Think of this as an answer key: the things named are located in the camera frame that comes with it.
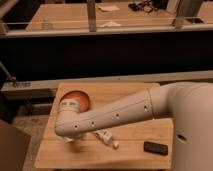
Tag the white ceramic cup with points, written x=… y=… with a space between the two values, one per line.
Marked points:
x=69 y=139

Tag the clear plastic bottle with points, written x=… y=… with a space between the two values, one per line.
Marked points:
x=46 y=24

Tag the orange wooden bowl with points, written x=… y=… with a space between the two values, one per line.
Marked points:
x=81 y=97

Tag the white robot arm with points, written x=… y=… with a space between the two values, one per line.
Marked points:
x=189 y=104

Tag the metal clamp bracket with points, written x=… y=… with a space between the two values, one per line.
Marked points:
x=13 y=79

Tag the metal frame post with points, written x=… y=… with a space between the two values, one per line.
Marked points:
x=91 y=12

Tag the white paper sheet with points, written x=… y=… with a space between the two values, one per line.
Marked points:
x=108 y=8

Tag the cardboard box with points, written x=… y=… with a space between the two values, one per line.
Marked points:
x=13 y=147

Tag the black phone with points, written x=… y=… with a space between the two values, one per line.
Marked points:
x=156 y=148

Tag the crumpled white paper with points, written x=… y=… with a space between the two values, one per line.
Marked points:
x=111 y=24

